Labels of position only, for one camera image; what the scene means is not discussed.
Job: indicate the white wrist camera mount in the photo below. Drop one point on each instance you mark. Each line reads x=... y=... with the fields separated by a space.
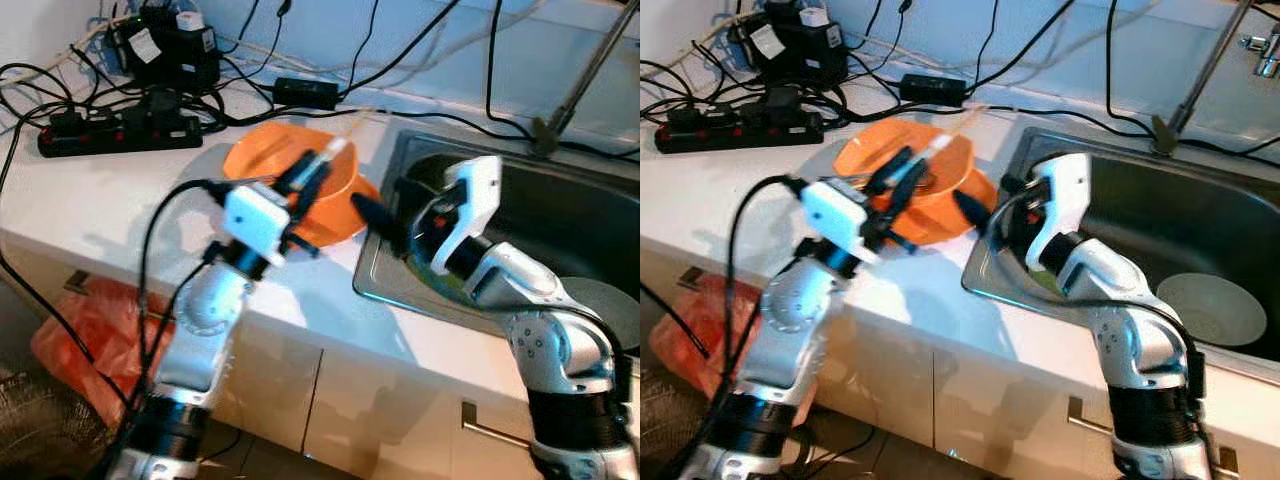
x=478 y=195
x=255 y=215
x=1068 y=195
x=835 y=215

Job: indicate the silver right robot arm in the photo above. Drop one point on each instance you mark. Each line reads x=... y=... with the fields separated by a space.
x=550 y=340
x=1140 y=350

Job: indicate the silver metal fork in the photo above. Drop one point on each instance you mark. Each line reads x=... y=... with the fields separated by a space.
x=950 y=135
x=350 y=132

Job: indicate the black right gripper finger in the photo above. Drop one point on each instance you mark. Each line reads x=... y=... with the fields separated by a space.
x=972 y=212
x=380 y=220

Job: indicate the small black power brick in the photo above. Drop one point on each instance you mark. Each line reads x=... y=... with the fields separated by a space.
x=305 y=93
x=932 y=89

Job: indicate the large black labelled charger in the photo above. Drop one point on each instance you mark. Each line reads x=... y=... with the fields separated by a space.
x=170 y=55
x=790 y=50

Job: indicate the large orange plastic dish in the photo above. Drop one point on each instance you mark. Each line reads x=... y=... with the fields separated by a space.
x=960 y=205
x=260 y=155

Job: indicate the chrome wall tap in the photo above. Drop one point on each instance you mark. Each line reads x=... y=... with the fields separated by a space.
x=1265 y=55

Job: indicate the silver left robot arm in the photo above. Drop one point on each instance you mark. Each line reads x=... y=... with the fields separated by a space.
x=200 y=330
x=790 y=340

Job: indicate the orange plastic bag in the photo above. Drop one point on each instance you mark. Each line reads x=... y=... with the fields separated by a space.
x=95 y=340
x=690 y=335

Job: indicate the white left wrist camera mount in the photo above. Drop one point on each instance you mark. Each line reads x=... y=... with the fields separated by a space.
x=835 y=215
x=255 y=215

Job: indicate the black plug adapter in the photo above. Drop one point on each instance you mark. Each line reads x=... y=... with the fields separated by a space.
x=162 y=103
x=782 y=100

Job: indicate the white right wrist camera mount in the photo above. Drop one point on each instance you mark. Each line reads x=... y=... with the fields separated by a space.
x=478 y=195
x=1068 y=195

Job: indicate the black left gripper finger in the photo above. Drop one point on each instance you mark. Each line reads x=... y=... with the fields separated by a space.
x=298 y=172
x=317 y=190
x=892 y=172
x=914 y=190

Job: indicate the stainless steel kitchen sink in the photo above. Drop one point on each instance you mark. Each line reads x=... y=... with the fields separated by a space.
x=560 y=220
x=1180 y=220

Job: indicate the black power strip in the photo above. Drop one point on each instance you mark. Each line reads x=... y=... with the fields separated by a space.
x=110 y=135
x=730 y=130

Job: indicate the dark metal faucet pipe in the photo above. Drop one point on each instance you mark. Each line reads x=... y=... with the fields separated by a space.
x=585 y=70
x=1200 y=75

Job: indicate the pale round bowl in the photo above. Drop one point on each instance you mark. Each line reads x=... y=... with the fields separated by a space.
x=1210 y=310

